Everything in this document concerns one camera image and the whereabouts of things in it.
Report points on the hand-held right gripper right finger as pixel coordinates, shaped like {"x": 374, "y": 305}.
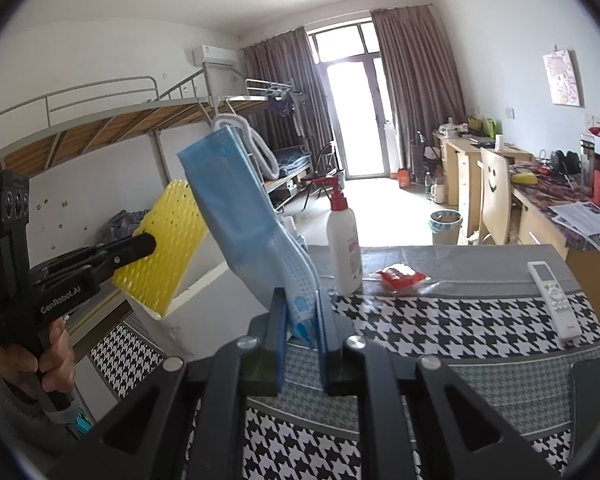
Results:
{"x": 322, "y": 345}

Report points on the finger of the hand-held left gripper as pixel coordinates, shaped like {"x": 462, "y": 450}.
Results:
{"x": 125, "y": 255}

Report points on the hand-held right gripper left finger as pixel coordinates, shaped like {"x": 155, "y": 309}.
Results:
{"x": 276, "y": 342}

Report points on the yellow sponge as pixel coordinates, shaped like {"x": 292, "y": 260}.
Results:
{"x": 165, "y": 245}

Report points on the white foam box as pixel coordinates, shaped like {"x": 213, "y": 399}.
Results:
{"x": 200, "y": 332}

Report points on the person's left forearm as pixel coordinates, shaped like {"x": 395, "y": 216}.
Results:
{"x": 25, "y": 425}

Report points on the person's left hand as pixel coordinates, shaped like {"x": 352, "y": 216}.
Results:
{"x": 50, "y": 360}

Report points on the patterned blanket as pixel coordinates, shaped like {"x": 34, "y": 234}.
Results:
{"x": 122, "y": 227}

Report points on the white pump bottle red top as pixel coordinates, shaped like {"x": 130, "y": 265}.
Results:
{"x": 344, "y": 250}

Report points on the red snack packet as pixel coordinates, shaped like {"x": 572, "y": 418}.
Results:
{"x": 399, "y": 276}

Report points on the metal bunk bed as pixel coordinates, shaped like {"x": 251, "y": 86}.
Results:
{"x": 105, "y": 125}

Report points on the houndstooth tablecloth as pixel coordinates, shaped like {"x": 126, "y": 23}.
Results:
{"x": 455, "y": 320}

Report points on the small waste bin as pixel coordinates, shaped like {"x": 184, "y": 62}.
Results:
{"x": 446, "y": 227}

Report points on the orange bottle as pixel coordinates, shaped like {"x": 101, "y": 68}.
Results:
{"x": 405, "y": 179}

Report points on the white jug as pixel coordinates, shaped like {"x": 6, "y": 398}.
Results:
{"x": 438, "y": 191}

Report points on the dark hanging clothes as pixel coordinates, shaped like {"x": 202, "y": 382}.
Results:
{"x": 282, "y": 105}

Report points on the white air conditioner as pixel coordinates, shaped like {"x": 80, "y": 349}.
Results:
{"x": 215, "y": 56}

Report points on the light wooden desk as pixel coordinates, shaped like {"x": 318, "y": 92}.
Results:
{"x": 467, "y": 170}

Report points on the wooden chair smiley face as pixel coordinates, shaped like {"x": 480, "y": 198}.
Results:
{"x": 494, "y": 195}

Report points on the white remote control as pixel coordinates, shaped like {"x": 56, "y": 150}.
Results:
{"x": 554, "y": 300}

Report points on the glass balcony door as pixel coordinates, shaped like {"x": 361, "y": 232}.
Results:
{"x": 352, "y": 105}

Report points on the wooden desk patterned cover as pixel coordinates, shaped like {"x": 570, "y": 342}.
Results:
{"x": 545, "y": 240}

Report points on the brown curtain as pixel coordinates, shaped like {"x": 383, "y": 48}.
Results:
{"x": 290, "y": 70}
{"x": 420, "y": 85}

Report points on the yellow cloth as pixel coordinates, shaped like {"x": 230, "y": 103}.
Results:
{"x": 524, "y": 178}

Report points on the dark smartphone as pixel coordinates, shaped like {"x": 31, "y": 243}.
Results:
{"x": 590, "y": 410}

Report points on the green paper bag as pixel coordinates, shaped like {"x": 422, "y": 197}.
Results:
{"x": 491, "y": 127}

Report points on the printed paper sheets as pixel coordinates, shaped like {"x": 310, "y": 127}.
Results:
{"x": 585, "y": 222}

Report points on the black headphones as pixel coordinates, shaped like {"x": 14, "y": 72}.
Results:
{"x": 565, "y": 162}

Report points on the cartoon wall picture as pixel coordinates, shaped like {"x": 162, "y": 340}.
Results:
{"x": 562, "y": 77}

